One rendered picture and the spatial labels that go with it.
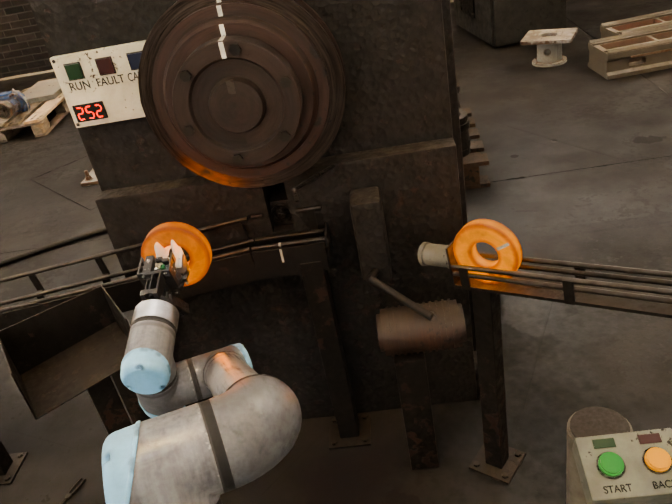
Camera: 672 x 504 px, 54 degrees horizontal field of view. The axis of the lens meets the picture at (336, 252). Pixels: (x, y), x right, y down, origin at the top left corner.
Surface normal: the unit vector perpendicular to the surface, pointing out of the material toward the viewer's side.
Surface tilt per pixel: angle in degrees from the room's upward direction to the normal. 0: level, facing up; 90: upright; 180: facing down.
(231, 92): 90
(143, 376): 101
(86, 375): 5
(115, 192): 0
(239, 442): 55
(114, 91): 90
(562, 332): 0
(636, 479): 20
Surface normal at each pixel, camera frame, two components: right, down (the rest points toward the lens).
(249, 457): 0.58, 0.11
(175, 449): 0.12, -0.44
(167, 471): 0.23, -0.14
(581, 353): -0.17, -0.85
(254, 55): -0.02, 0.51
